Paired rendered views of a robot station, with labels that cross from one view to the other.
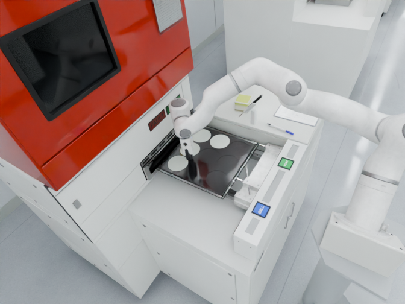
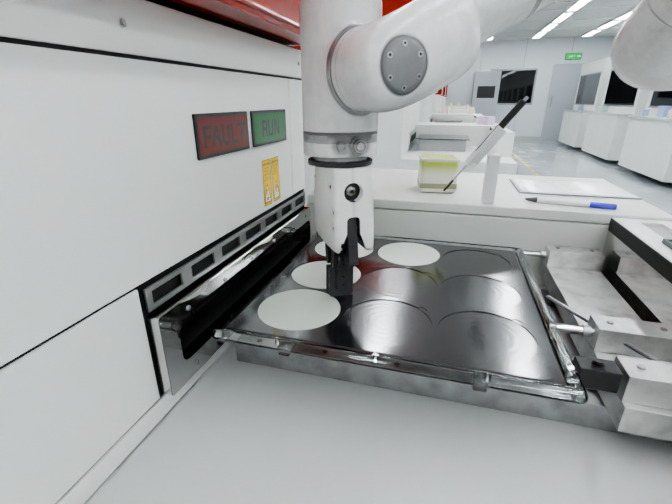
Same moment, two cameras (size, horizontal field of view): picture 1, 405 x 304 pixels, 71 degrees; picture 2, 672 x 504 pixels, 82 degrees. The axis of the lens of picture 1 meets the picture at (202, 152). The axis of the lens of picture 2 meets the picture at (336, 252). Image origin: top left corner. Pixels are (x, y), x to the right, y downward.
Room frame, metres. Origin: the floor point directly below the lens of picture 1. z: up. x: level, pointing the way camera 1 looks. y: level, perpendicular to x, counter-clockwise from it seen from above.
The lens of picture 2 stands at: (0.53, 0.25, 1.14)
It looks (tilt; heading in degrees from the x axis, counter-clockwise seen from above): 21 degrees down; 337
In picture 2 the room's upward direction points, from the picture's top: straight up
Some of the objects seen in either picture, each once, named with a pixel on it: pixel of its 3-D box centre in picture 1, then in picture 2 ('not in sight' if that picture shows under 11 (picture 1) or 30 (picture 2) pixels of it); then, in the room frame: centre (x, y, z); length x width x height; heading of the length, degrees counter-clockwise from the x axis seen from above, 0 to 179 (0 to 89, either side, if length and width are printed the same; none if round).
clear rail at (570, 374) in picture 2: (241, 168); (539, 300); (0.84, -0.17, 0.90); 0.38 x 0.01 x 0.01; 142
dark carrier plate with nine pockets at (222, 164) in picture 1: (208, 155); (398, 283); (0.95, -0.03, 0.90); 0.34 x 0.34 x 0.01; 52
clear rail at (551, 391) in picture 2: (188, 182); (377, 361); (0.81, 0.09, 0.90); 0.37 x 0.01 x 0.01; 52
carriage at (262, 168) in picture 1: (260, 176); (602, 323); (0.80, -0.24, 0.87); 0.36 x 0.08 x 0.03; 142
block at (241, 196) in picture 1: (244, 198); (668, 384); (0.68, -0.15, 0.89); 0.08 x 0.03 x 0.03; 52
